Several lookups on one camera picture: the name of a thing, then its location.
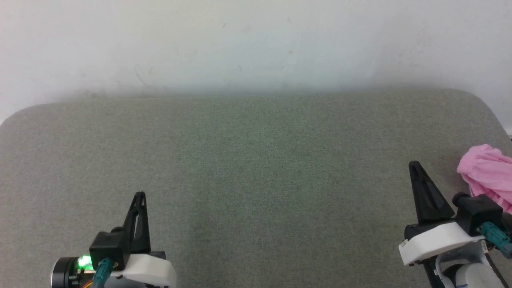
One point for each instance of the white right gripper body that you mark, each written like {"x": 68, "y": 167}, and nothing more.
{"x": 436, "y": 242}

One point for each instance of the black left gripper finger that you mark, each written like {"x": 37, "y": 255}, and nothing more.
{"x": 130, "y": 228}
{"x": 144, "y": 228}

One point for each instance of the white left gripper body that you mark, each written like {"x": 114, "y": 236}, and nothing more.
{"x": 150, "y": 270}

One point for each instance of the grey-green fabric sofa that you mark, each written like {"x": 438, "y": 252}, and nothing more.
{"x": 256, "y": 172}

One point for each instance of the pink cotton shorts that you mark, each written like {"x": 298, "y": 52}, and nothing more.
{"x": 490, "y": 172}

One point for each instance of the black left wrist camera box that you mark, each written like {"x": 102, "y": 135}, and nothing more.
{"x": 108, "y": 248}

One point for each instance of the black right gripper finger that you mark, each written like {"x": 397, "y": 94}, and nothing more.
{"x": 440, "y": 206}
{"x": 422, "y": 200}

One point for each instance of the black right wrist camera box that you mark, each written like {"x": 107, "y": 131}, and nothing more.
{"x": 478, "y": 210}

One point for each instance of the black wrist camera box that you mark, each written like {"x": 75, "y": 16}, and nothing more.
{"x": 108, "y": 248}
{"x": 478, "y": 210}

